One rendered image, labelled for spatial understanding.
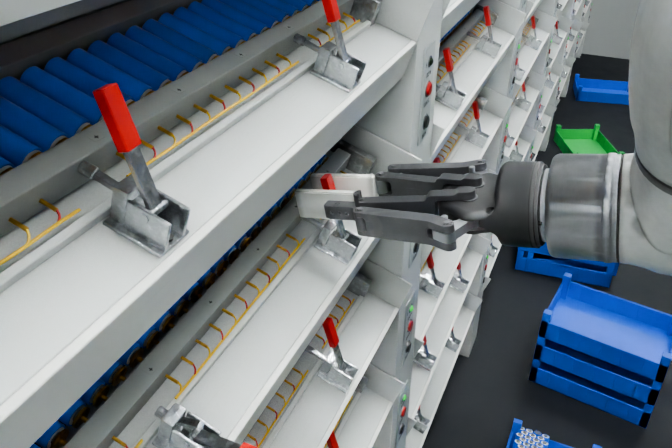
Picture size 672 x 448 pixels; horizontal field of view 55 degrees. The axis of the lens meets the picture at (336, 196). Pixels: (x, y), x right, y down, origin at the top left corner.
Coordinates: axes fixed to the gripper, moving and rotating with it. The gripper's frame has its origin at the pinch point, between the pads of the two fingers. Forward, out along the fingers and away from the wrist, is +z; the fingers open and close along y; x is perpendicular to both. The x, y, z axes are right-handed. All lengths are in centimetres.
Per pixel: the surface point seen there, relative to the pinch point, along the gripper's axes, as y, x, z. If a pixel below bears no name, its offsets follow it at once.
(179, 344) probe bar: -21.4, -2.0, 4.3
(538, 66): 156, -36, 6
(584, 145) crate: 239, -101, 2
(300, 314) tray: -10.3, -7.0, 0.4
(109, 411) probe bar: -28.9, -1.8, 4.7
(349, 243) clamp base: -0.8, -5.0, -0.9
